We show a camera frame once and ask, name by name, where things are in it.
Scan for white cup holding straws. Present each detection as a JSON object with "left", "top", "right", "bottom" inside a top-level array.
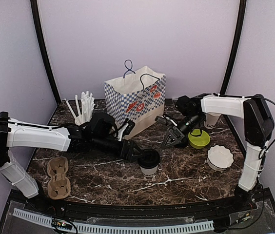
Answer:
[{"left": 75, "top": 116, "right": 88, "bottom": 126}]

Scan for grey slotted cable duct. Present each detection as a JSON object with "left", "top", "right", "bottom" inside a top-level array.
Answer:
[{"left": 13, "top": 208, "right": 214, "bottom": 234}]

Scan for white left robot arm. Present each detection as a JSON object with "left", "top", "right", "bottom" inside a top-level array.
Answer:
[{"left": 0, "top": 112, "right": 145, "bottom": 213}]

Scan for brown cardboard cup carrier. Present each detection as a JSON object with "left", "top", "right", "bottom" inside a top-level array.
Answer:
[{"left": 47, "top": 156, "right": 71, "bottom": 200}]

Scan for white wrapped straw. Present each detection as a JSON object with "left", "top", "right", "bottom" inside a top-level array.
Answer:
[{"left": 64, "top": 99, "right": 77, "bottom": 120}]

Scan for white scalloped ceramic bowl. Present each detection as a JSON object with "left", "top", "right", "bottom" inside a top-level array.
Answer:
[{"left": 207, "top": 145, "right": 234, "bottom": 172}]

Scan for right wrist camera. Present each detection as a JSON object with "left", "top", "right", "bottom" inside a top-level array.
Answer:
[{"left": 155, "top": 95, "right": 199, "bottom": 127}]

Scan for black front table rail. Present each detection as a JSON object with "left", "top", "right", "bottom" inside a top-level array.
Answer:
[{"left": 8, "top": 192, "right": 270, "bottom": 220}]

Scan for bundle of white straws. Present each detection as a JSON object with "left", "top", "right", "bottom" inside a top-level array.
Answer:
[{"left": 75, "top": 91, "right": 95, "bottom": 122}]

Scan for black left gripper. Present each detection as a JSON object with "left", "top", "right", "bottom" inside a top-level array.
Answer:
[{"left": 91, "top": 135, "right": 145, "bottom": 160}]

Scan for black frame post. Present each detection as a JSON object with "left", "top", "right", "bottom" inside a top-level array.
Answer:
[
  {"left": 220, "top": 0, "right": 247, "bottom": 95},
  {"left": 30, "top": 0, "right": 61, "bottom": 105}
]

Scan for black coffee cup lid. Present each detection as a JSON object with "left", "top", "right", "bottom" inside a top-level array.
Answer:
[{"left": 137, "top": 149, "right": 160, "bottom": 169}]

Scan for black right frame post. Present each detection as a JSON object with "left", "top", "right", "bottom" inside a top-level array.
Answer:
[{"left": 220, "top": 0, "right": 247, "bottom": 95}]

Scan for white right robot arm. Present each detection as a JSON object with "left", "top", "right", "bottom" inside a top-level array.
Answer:
[{"left": 161, "top": 94, "right": 275, "bottom": 212}]

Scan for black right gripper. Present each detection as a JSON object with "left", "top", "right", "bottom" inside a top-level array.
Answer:
[{"left": 161, "top": 114, "right": 204, "bottom": 149}]

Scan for checkered blue paper bag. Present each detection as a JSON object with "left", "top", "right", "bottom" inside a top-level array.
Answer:
[{"left": 104, "top": 59, "right": 166, "bottom": 139}]

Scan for white paper coffee cup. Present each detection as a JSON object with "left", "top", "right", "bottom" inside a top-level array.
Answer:
[{"left": 140, "top": 166, "right": 158, "bottom": 178}]

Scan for lime green bowl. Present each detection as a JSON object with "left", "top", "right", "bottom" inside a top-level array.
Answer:
[{"left": 188, "top": 129, "right": 210, "bottom": 149}]

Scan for black left frame post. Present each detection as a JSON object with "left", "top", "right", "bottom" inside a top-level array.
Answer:
[{"left": 30, "top": 0, "right": 61, "bottom": 105}]

